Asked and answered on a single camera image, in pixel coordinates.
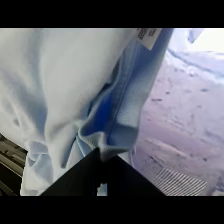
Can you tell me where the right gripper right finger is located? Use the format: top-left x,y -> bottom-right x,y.
99,154 -> 168,197

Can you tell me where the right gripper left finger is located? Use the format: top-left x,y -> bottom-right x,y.
40,147 -> 102,197

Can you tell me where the light blue shirt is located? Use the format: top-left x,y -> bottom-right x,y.
0,28 -> 175,197

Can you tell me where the silver frame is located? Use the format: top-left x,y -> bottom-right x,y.
0,133 -> 28,197

